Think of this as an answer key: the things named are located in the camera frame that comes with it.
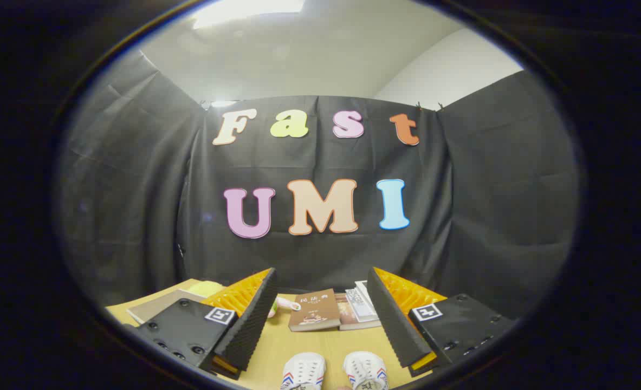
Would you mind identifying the photo cover book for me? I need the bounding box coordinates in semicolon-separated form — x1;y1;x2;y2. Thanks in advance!
334;292;382;331

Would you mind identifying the black backdrop cloth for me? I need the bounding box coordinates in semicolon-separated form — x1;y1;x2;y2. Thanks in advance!
55;51;581;320

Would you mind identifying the white patterned cover book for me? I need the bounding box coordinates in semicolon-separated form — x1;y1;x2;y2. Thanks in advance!
345;287;379;323

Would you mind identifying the pink plush toy green shirt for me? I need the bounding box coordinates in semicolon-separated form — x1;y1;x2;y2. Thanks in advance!
268;297;302;319

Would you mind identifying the yellow plush toy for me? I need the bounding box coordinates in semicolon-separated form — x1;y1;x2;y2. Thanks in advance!
189;280;226;298

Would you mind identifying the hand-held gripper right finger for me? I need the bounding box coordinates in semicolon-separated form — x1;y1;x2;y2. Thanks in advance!
367;266;517;378

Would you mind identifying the brown cover book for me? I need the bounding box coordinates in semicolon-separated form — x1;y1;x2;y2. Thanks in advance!
288;289;342;333

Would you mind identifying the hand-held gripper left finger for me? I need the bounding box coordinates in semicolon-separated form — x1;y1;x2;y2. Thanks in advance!
136;267;279;381

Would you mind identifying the white canvas shoe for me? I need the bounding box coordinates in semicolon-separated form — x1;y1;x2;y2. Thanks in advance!
280;352;327;390
343;351;389;390

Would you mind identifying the beige storage box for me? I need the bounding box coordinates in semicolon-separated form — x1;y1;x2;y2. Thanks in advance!
127;289;208;326

